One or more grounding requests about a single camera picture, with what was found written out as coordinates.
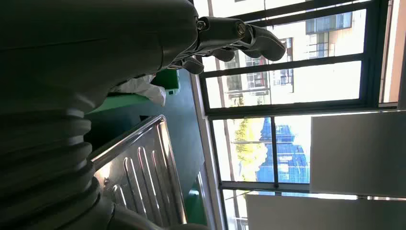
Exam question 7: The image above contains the grey mailer package red print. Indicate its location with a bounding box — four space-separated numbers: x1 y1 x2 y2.
110 74 168 107

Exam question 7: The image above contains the dark window frame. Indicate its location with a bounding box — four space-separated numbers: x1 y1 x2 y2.
192 0 391 230

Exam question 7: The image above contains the green conveyor belt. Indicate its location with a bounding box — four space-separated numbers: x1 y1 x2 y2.
185 186 207 227

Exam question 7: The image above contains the pale grey panel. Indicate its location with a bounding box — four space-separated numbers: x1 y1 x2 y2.
309 111 406 198
245 194 406 230

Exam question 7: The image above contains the electronic scale with steel tray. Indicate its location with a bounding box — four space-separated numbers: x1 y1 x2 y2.
90 115 188 229

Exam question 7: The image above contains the green plastic bin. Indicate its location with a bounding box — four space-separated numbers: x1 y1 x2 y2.
85 69 180 115

